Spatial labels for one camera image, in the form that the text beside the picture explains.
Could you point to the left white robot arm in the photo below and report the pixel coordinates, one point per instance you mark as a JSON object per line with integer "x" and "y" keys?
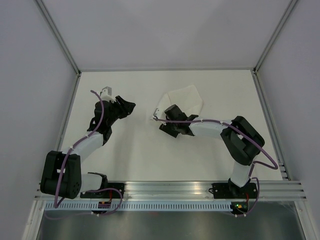
{"x": 62, "y": 175}

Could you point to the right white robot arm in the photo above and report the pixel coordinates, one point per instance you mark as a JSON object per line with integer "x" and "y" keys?
{"x": 241, "y": 139}

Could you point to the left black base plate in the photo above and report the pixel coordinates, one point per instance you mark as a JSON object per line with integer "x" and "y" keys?
{"x": 113, "y": 190}

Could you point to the aluminium frame post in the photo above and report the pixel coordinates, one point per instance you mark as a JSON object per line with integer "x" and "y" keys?
{"x": 275, "y": 34}
{"x": 57, "y": 35}

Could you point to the white slotted cable duct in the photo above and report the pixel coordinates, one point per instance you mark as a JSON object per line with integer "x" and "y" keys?
{"x": 153, "y": 206}

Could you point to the left aluminium frame post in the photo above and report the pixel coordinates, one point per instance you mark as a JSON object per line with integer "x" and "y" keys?
{"x": 57, "y": 35}

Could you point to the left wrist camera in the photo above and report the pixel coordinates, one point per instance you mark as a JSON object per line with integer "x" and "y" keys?
{"x": 106, "y": 94}

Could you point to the white cloth napkin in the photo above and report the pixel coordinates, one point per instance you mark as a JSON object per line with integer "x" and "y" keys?
{"x": 187, "y": 99}

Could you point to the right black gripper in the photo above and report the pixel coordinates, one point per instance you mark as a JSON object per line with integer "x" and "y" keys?
{"x": 165, "y": 127}

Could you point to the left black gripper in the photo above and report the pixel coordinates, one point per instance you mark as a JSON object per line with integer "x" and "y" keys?
{"x": 125, "y": 107}

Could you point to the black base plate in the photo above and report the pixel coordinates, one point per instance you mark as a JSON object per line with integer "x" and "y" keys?
{"x": 113, "y": 190}
{"x": 231, "y": 191}

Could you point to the right aluminium frame post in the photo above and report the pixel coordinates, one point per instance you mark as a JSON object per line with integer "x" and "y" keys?
{"x": 275, "y": 34}

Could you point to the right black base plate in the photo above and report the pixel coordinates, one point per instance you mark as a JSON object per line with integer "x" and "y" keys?
{"x": 231, "y": 191}

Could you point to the aluminium front rail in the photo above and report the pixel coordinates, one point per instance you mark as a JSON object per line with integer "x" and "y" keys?
{"x": 270, "y": 190}

